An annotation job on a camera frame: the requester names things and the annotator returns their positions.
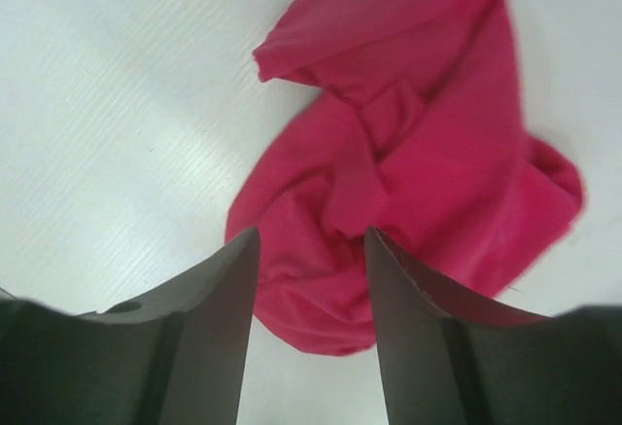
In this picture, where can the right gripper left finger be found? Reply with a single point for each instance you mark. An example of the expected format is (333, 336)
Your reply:
(173, 355)

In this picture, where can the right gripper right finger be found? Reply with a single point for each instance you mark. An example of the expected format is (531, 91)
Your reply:
(448, 355)

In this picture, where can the pink t shirt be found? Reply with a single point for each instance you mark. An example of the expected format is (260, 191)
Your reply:
(417, 131)

